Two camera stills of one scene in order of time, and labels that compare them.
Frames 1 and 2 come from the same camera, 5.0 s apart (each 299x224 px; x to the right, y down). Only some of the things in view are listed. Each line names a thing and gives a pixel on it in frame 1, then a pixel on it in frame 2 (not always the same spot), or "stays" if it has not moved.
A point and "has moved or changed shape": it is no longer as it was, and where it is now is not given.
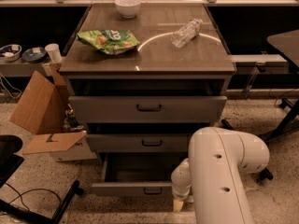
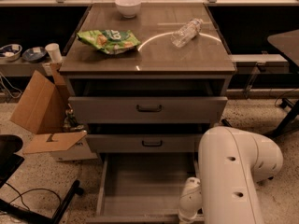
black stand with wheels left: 9,161 stays
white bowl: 128,6 stays
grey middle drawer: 138,143 stays
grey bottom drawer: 127,175 has moved or changed shape
